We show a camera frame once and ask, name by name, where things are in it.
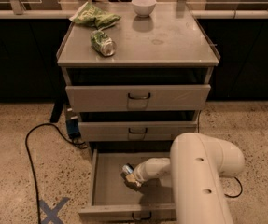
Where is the green chip bag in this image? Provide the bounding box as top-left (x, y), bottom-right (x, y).
top-left (69, 2), bottom-right (120, 30)

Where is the black cable right floor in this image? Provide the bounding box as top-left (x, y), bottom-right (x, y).
top-left (224, 110), bottom-right (244, 199)

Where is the grey open bottom drawer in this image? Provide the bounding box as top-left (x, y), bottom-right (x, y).
top-left (78, 150), bottom-right (176, 222)

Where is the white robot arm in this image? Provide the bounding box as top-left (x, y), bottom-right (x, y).
top-left (122, 133), bottom-right (245, 224)

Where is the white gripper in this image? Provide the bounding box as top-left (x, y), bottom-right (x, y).
top-left (125, 163), bottom-right (147, 189)

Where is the green crushed soda can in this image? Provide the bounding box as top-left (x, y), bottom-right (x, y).
top-left (91, 30), bottom-right (117, 57)

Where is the dark counter cabinet background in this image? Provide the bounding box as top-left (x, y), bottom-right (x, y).
top-left (0, 19), bottom-right (70, 102)

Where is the blue tape cross mark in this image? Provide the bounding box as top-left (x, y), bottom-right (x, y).
top-left (39, 197), bottom-right (69, 224)

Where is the grey top drawer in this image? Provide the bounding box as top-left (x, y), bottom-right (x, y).
top-left (66, 85), bottom-right (210, 112)

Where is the blue power adapter box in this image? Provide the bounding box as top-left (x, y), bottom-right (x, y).
top-left (65, 107), bottom-right (80, 139)

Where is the grey metal drawer cabinet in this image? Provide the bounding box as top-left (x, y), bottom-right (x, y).
top-left (57, 3), bottom-right (219, 154)

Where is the white ceramic bowl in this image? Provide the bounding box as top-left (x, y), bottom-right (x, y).
top-left (131, 0), bottom-right (156, 17)

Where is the black cable left floor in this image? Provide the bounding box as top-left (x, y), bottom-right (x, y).
top-left (24, 122), bottom-right (88, 224)

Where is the black cable floor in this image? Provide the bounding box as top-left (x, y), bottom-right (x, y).
top-left (224, 110), bottom-right (244, 199)
top-left (24, 122), bottom-right (88, 224)

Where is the grey middle drawer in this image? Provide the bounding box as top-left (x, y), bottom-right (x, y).
top-left (78, 121), bottom-right (197, 142)

